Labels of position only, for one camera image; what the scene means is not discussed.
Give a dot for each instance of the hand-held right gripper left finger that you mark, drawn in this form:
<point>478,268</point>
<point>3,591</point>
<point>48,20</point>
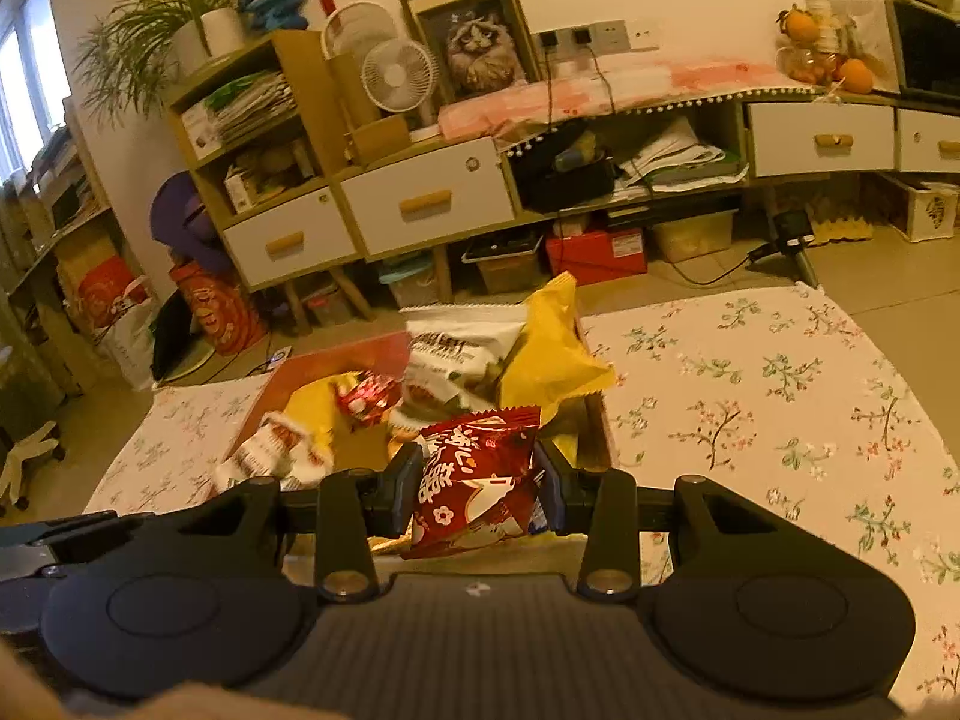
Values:
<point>405,487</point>

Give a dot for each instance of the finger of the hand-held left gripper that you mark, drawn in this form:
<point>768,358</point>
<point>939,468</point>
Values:
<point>45,531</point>

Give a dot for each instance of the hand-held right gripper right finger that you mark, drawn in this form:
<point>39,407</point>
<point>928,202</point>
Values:
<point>551,495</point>

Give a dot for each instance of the dark red snack packet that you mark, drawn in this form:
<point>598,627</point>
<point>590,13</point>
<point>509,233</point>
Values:
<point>465,480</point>

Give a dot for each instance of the shiny red and white packet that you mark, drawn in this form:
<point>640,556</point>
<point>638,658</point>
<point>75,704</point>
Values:
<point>367,397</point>

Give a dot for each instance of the large yellow snack packet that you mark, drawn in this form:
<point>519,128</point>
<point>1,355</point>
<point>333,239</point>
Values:
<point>315,405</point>

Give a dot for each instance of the plain yellow snack packet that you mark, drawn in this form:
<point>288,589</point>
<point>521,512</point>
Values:
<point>551,360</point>

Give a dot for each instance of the white packet with nut picture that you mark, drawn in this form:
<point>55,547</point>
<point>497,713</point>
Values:
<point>270,450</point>

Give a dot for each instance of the white packet with dark print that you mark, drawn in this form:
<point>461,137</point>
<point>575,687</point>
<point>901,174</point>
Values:
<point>457,352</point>

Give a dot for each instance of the pink cardboard box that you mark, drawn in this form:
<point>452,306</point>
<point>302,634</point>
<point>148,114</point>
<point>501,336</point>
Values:
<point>300,367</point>

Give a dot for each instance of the white chair base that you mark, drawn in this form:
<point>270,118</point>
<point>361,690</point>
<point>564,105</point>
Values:
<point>26,461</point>

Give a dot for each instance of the small clear plastic bin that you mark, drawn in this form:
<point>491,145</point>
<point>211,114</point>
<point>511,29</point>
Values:
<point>328,309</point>

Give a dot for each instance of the blue-lidded plastic bin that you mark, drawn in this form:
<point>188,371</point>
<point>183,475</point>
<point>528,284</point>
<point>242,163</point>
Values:
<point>409,281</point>

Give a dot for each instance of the white paper bag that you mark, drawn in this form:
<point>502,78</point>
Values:
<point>120,322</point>

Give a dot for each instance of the clear bin with dark contents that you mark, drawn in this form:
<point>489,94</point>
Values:
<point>502,262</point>

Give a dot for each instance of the red flat box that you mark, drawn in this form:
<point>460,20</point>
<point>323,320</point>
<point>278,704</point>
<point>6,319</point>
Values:
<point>596,256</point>

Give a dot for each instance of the orange printed bag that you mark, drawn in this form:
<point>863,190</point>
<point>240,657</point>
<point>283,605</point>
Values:
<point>217,311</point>

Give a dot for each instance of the cluttered storage shelf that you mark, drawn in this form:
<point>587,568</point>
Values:
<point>52,255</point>

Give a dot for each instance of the clear bin with pale contents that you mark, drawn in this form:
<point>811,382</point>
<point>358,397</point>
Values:
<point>694,236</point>

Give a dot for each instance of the black box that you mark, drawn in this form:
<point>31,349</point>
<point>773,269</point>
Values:
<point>562,180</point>

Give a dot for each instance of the small cardboard box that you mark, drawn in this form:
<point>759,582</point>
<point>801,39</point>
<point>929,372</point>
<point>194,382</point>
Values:
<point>379,141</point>

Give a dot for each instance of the black power adapter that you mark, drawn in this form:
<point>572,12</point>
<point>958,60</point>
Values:
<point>787,232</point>

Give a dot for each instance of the stack of loose papers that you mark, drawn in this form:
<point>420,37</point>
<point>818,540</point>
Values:
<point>675,157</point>

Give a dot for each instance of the tall wooden shelf cabinet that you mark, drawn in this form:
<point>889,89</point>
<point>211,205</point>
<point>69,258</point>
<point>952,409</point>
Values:
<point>300,112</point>

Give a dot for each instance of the yellow foam mat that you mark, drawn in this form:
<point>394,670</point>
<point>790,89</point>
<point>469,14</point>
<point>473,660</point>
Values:
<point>844,231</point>

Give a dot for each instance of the white desk fan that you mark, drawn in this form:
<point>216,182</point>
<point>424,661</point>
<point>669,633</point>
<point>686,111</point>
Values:
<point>399,79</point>

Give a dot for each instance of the pile of newspapers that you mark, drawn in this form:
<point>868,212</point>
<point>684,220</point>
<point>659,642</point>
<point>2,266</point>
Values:
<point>240,112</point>

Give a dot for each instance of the pink cloth runner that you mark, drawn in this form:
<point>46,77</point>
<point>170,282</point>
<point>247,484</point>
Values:
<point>637,94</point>

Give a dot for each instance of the low wooden cabinet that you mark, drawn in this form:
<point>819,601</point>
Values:
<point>712,109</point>

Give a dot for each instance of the framed cat picture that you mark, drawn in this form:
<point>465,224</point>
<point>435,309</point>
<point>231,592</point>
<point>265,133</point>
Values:
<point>472,37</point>

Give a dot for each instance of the white round fan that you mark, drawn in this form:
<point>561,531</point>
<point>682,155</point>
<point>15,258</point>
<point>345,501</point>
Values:
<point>352,26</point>

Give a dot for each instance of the white patterned box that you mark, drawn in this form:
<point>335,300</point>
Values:
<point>934,214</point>

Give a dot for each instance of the oranges in clear container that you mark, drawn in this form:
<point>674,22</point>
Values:
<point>810,60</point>

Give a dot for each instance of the green potted plant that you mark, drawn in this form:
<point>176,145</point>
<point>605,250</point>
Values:
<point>165,7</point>

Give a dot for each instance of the black microwave oven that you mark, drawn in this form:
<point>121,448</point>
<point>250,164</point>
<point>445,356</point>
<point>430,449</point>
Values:
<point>930,49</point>

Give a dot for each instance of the wall power outlets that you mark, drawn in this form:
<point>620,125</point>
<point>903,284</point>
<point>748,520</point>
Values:
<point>600,36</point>

